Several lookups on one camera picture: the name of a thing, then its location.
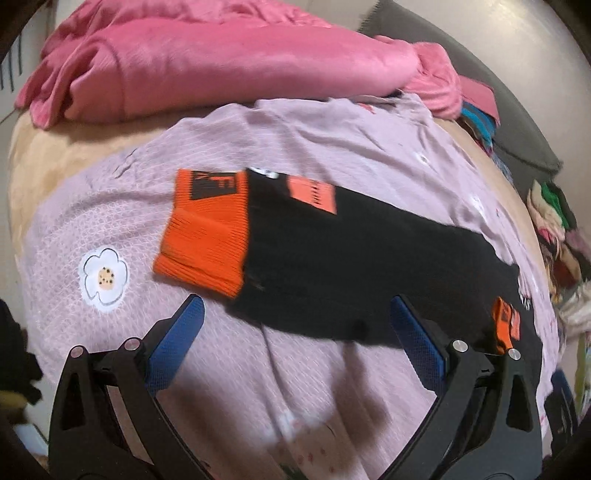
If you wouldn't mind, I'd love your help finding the black printed t-shirt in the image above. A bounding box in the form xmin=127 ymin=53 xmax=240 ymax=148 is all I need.
xmin=489 ymin=277 xmax=542 ymax=393

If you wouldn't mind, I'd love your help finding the stack of folded clothes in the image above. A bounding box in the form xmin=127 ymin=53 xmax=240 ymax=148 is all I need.
xmin=457 ymin=76 xmax=514 ymax=185

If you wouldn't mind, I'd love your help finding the pink velvet garment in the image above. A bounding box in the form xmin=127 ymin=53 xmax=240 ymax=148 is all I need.
xmin=14 ymin=0 xmax=462 ymax=131

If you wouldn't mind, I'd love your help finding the dark blue cloth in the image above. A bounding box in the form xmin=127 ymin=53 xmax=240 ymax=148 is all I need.
xmin=544 ymin=369 xmax=579 ymax=445

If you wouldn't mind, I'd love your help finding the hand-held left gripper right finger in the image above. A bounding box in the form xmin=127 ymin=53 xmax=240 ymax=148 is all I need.
xmin=390 ymin=294 xmax=543 ymax=480

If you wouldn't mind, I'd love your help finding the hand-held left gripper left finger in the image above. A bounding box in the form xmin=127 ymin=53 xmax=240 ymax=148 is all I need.
xmin=48 ymin=294 xmax=213 ymax=480

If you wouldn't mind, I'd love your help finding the pile of loose clothes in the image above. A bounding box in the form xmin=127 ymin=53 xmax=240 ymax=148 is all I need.
xmin=526 ymin=179 xmax=591 ymax=333

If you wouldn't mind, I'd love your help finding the white wardrobe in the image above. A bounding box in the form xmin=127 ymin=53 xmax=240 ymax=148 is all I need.
xmin=0 ymin=0 xmax=70 ymax=121

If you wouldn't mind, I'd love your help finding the light pink floral sheet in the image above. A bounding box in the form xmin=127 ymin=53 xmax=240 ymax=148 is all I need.
xmin=25 ymin=92 xmax=561 ymax=480

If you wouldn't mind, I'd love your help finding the black sock with orange cuff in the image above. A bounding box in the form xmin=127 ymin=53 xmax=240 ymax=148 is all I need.
xmin=154 ymin=167 xmax=520 ymax=347

